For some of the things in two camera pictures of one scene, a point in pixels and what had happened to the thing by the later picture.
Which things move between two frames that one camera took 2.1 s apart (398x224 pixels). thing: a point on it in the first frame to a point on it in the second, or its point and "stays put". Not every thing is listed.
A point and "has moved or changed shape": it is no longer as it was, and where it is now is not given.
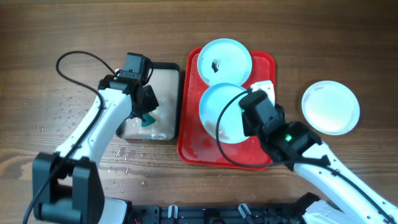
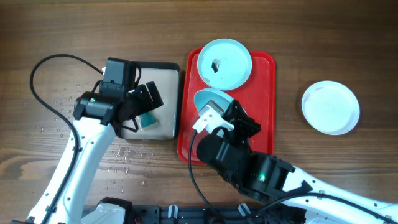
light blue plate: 231,123 has moved or changed shape
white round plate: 330,107 stays put
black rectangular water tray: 165,79 stays put
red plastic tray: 196,147 stays put
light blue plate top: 224,61 stays put
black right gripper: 280,108 to 235,114
